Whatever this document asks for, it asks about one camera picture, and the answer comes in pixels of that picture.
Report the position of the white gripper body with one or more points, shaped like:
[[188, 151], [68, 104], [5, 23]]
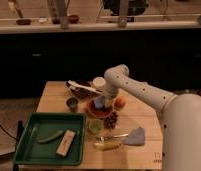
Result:
[[110, 92]]

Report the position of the blue sponge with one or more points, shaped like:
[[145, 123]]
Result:
[[99, 102]]

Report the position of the red bowl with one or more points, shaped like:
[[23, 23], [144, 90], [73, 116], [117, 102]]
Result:
[[97, 113]]

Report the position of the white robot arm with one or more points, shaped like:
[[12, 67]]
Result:
[[181, 118]]

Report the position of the white round container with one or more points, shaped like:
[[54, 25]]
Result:
[[99, 83]]

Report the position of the orange peach fruit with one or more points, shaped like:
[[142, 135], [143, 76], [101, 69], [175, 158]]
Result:
[[120, 102]]

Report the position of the dark grape bunch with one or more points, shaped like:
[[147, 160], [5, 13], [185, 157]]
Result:
[[110, 121]]

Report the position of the green cup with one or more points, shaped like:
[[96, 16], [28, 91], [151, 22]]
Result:
[[95, 126]]

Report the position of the small dark cup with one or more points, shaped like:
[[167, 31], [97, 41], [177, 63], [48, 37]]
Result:
[[72, 104]]

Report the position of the metal fork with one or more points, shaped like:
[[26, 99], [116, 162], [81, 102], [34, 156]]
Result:
[[105, 138]]

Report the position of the blue cloth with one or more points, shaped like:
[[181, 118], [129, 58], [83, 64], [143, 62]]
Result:
[[135, 138]]

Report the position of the yellow banana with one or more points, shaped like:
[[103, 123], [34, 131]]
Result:
[[106, 145]]

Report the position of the wooden block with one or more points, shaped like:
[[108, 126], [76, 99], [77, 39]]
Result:
[[65, 143]]

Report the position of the green plastic tray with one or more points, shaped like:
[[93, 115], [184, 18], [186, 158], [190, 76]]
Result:
[[42, 136]]

